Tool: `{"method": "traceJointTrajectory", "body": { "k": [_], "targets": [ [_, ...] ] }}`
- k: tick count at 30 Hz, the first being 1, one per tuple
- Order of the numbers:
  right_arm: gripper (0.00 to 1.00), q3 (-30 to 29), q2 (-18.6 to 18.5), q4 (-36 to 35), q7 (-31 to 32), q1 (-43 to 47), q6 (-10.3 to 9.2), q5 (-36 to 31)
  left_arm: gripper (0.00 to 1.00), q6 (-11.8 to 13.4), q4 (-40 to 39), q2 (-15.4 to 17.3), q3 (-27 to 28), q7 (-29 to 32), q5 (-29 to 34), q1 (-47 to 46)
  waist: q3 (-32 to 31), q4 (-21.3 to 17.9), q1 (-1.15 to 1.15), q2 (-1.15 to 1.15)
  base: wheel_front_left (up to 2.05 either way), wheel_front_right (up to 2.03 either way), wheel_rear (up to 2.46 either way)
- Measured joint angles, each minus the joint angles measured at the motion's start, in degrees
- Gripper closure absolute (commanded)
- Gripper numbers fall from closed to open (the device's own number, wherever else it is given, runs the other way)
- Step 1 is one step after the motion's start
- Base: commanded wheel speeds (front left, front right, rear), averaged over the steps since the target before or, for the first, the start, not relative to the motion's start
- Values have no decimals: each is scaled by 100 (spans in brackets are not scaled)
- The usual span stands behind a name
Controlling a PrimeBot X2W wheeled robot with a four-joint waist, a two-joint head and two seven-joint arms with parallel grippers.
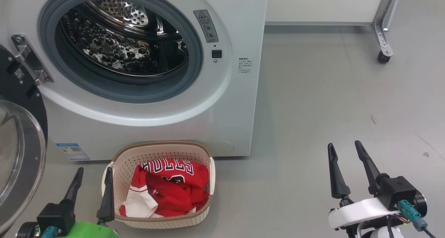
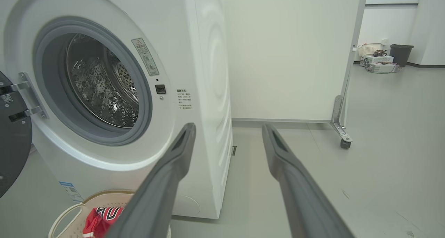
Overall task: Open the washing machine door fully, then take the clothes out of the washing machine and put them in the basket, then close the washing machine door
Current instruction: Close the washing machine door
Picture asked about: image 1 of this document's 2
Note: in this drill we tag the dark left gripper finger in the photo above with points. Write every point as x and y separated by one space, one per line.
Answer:
107 203
73 192

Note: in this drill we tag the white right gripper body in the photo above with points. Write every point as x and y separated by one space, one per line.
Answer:
361 212

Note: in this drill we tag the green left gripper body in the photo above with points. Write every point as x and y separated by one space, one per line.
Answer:
87 231

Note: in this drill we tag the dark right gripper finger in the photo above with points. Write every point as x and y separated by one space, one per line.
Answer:
337 182
370 172

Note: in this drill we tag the black round glass washer door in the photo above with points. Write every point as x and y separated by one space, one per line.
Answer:
17 161

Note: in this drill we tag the red and white jersey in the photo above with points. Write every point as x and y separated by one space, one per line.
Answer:
174 189

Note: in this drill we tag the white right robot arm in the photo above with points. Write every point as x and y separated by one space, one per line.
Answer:
379 232

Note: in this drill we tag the cream perforated laundry basket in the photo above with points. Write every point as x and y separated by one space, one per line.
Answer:
160 151

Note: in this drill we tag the white front-load washing machine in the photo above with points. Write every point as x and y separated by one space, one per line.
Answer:
240 119

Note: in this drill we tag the blue energy label sticker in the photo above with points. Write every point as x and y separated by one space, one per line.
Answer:
73 151

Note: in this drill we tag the grey warning sticker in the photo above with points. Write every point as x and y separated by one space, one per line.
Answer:
207 25

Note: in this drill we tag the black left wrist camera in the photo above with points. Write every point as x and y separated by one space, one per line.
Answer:
55 215

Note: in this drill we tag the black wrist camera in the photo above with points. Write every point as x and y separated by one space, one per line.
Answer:
396 191
55 215

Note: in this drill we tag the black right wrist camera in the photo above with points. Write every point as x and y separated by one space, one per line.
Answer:
396 191

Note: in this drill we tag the teal left camera connector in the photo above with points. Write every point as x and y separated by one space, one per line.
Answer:
48 232

